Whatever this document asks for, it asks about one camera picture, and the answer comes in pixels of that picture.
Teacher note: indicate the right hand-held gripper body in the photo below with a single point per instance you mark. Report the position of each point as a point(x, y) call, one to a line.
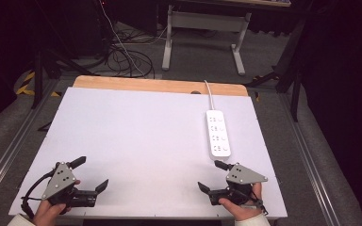
point(245, 176)

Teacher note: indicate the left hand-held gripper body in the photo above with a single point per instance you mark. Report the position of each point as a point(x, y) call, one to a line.
point(59, 181)

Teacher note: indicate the white power strip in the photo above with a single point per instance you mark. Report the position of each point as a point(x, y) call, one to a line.
point(218, 135)

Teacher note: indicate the person's right hand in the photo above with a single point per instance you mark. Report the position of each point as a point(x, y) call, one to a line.
point(243, 211)

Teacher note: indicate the person's left hand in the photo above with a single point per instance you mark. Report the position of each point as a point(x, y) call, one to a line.
point(47, 214)

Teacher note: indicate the white board sheet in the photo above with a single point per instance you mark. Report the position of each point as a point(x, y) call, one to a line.
point(138, 141)

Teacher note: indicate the black metal stand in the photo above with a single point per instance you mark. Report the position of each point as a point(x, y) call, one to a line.
point(37, 81)
point(295, 94)

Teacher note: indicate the yellow black floor tape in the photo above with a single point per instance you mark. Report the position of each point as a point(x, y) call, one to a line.
point(23, 89)

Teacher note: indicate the white-framed desk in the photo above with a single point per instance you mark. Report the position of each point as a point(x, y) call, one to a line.
point(205, 20)

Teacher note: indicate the aluminium floor rail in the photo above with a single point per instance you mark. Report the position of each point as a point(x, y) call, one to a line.
point(9, 150)
point(308, 160)

